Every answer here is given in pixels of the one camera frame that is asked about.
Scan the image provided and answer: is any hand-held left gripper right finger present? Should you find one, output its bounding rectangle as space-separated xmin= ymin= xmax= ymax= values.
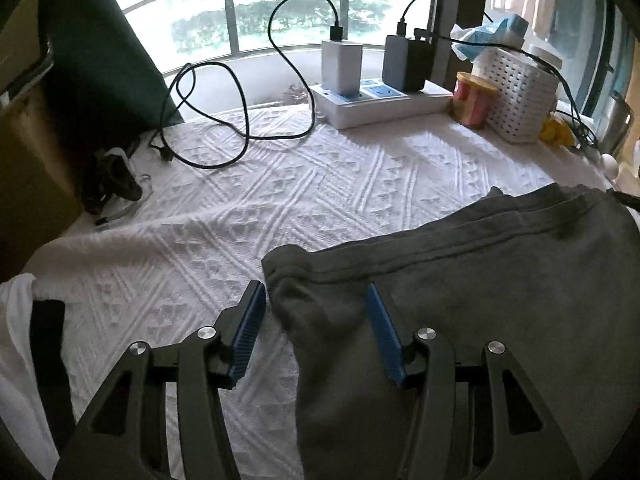
xmin=366 ymin=281 xmax=583 ymax=480

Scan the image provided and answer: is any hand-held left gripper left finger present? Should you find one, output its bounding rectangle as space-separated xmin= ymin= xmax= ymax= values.
xmin=52 ymin=280 xmax=268 ymax=480

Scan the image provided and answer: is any grey t-shirt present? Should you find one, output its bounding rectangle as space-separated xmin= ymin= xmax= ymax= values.
xmin=261 ymin=183 xmax=640 ymax=480

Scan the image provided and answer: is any white textured tablecloth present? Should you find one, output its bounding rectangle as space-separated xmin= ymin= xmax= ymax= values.
xmin=20 ymin=105 xmax=616 ymax=480

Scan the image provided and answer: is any small black object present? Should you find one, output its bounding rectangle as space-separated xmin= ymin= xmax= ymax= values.
xmin=82 ymin=147 xmax=151 ymax=226

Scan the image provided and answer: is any white power strip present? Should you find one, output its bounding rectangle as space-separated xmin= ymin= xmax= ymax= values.
xmin=310 ymin=77 xmax=453 ymax=130

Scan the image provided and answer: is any white garment with black band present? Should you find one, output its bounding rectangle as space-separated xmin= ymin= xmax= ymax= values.
xmin=0 ymin=273 xmax=76 ymax=480

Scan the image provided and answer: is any red tin can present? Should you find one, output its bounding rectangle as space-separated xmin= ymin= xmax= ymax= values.
xmin=452 ymin=71 xmax=500 ymax=130

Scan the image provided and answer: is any brown cardboard box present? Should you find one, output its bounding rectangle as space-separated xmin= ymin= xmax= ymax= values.
xmin=0 ymin=85 xmax=86 ymax=281

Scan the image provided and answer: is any yellow bag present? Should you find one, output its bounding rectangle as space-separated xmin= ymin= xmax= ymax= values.
xmin=539 ymin=115 xmax=575 ymax=148

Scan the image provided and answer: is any black charger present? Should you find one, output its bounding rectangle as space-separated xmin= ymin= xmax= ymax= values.
xmin=382 ymin=35 xmax=433 ymax=92

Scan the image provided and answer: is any white charger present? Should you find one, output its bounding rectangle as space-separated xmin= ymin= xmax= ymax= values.
xmin=320 ymin=39 xmax=363 ymax=97

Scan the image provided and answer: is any white plastic basket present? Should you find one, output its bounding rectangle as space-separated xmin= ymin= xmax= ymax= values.
xmin=472 ymin=50 xmax=560 ymax=143

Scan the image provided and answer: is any steel thermos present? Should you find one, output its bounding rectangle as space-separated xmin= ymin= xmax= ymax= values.
xmin=597 ymin=92 xmax=636 ymax=158

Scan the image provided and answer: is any balcony railing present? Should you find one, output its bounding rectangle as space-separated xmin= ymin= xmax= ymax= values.
xmin=120 ymin=0 xmax=436 ymax=56

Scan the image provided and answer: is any dark green curtain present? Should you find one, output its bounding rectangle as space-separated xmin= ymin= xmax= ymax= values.
xmin=37 ymin=0 xmax=186 ymax=136

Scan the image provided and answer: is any blue cloth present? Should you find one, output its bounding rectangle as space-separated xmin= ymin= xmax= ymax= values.
xmin=450 ymin=16 xmax=531 ymax=63

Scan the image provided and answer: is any black charger cable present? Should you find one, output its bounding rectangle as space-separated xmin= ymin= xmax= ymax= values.
xmin=150 ymin=0 xmax=343 ymax=168
xmin=397 ymin=0 xmax=461 ymax=38

